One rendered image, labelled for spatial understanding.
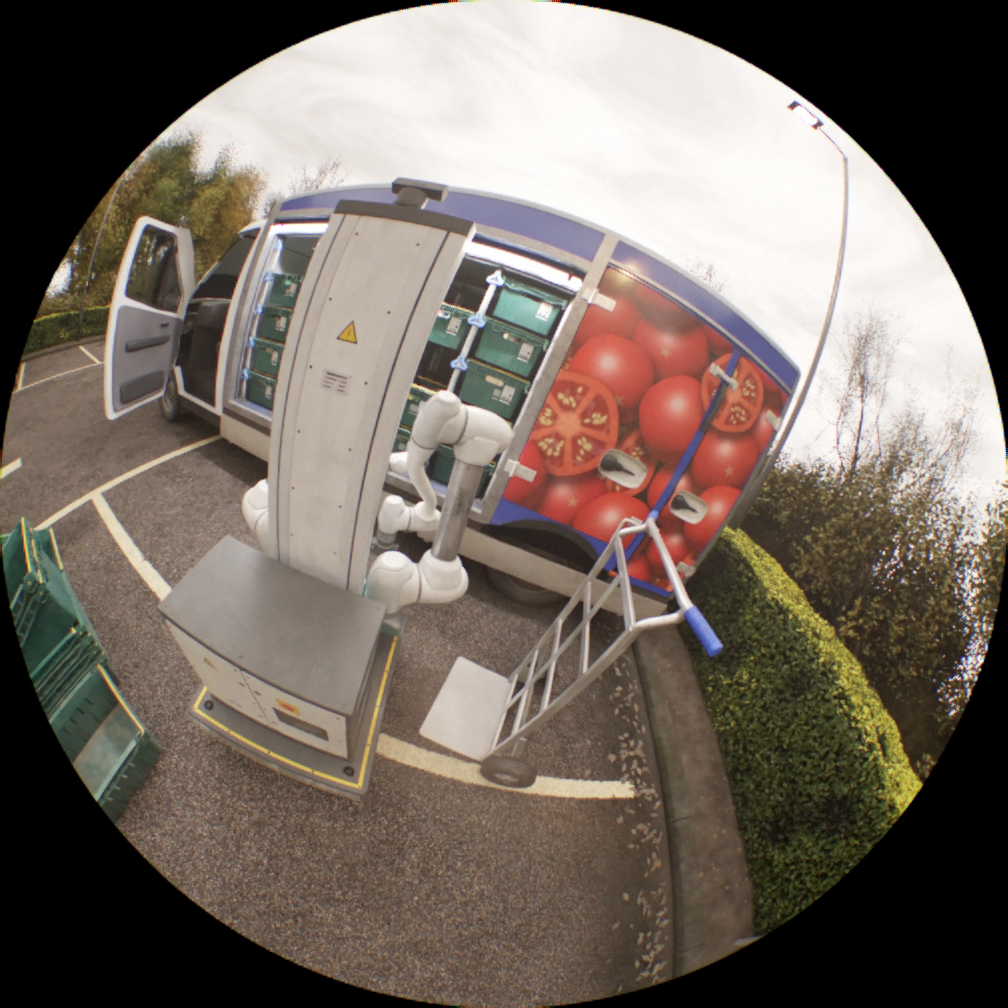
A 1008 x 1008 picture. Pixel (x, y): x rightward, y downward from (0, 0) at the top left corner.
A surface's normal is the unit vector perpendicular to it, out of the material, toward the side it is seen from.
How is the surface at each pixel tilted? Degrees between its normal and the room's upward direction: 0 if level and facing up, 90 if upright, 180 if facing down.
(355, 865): 0
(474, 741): 0
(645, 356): 90
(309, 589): 0
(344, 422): 90
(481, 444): 86
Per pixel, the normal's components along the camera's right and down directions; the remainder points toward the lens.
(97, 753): 0.38, -0.83
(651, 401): -0.11, 0.40
